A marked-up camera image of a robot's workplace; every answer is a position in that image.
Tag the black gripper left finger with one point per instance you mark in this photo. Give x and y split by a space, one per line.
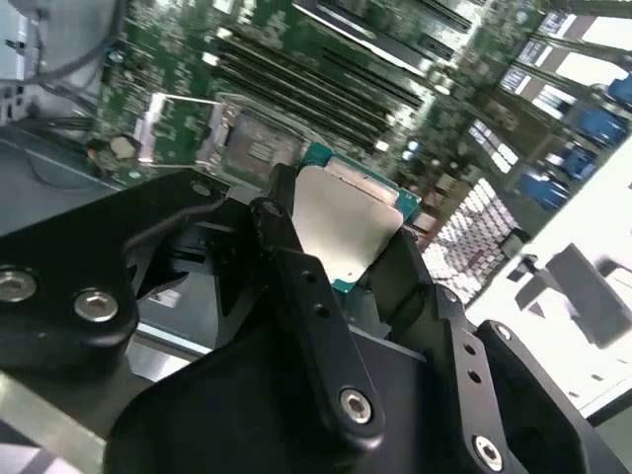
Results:
64 276

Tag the metal socket cover frame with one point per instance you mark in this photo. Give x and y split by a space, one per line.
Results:
153 126

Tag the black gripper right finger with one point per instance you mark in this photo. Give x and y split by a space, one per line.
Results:
518 395

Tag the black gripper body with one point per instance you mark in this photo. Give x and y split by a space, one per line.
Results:
222 419

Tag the silver topped CPU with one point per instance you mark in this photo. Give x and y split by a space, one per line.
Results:
340 212

